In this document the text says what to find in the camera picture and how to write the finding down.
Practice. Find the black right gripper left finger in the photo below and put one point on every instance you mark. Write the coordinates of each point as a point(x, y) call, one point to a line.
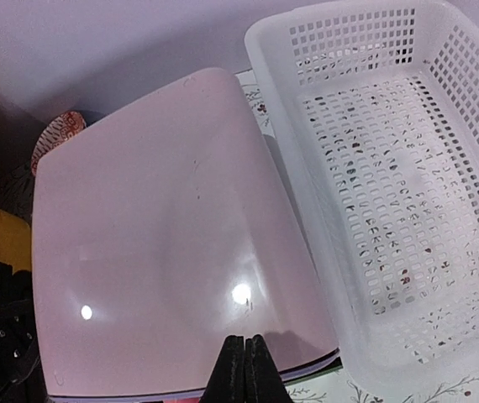
point(226, 382)

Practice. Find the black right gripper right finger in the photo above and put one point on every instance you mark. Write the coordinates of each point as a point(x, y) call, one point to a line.
point(263, 384)

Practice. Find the pink purple drawer box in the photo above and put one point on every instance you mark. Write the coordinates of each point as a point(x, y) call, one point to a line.
point(156, 233)

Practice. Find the white plastic basket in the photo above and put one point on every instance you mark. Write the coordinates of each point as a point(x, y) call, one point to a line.
point(375, 110)

